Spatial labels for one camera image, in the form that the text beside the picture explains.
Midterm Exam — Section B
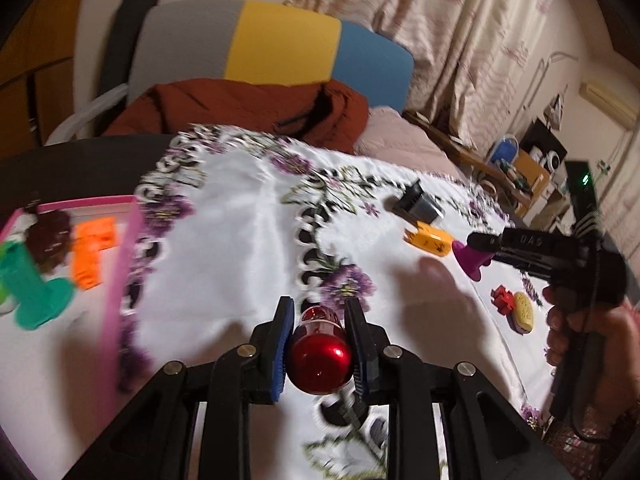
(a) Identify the red toy block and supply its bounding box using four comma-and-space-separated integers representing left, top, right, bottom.
490, 285, 516, 316

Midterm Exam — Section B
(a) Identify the shiny red knob toy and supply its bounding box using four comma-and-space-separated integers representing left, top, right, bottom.
285, 305, 353, 393

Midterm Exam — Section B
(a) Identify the beige patterned curtain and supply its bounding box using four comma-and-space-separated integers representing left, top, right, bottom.
285, 0, 591, 146

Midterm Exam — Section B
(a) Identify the white air conditioner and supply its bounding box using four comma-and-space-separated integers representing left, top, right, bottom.
579, 82, 640, 128

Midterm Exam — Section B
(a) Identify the wooden bed frame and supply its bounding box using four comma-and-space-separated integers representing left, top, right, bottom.
402, 110, 531, 206

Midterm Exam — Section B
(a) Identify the pink blanket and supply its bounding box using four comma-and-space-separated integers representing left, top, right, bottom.
355, 106, 463, 171

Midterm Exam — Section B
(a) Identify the grey yellow blue chair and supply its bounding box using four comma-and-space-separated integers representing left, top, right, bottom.
45, 0, 416, 141

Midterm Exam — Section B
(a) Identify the green bottle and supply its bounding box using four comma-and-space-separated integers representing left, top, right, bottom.
500, 159, 533, 193

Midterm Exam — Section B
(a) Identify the blue folding chair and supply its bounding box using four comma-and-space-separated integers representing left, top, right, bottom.
487, 134, 521, 166

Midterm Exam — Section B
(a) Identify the brown toy pumpkin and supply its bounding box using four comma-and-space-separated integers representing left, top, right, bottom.
25, 207, 73, 273

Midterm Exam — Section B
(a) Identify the black shelf unit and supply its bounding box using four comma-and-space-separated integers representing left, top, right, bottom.
520, 119, 568, 171

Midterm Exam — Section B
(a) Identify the rust brown jacket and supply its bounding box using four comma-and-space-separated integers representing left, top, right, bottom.
102, 78, 371, 156

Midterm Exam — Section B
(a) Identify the pink cardboard tray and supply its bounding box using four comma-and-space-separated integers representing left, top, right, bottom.
0, 195, 147, 386

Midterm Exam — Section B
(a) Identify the yellow toy piece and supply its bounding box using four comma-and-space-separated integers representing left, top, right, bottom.
404, 220, 456, 258

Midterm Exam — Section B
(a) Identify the wooden wardrobe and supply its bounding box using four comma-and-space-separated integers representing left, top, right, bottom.
0, 0, 93, 161

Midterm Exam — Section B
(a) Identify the black pencil sharpener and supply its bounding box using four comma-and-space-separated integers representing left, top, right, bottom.
391, 179, 445, 226

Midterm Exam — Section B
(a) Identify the teal toy bench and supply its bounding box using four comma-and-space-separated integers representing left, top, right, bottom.
0, 240, 78, 332

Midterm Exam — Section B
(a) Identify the purple toy disc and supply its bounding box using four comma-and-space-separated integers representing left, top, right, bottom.
451, 239, 485, 282

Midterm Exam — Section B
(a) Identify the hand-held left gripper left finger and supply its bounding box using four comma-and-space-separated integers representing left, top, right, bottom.
65, 296, 296, 480

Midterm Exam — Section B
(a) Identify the orange toy block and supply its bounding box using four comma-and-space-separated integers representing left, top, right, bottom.
70, 216, 121, 292

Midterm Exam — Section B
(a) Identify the person's right hand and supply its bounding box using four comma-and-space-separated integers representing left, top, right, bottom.
544, 285, 640, 413

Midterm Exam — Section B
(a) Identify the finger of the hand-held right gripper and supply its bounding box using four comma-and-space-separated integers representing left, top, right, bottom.
467, 232, 506, 263

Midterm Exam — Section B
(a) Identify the white floral embroidered tablecloth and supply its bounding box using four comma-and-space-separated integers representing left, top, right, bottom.
117, 122, 566, 480

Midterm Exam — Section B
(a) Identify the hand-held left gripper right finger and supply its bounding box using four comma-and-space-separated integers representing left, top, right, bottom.
344, 299, 573, 480

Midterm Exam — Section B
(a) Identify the yellow toy biscuit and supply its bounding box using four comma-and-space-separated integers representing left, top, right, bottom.
511, 291, 536, 335

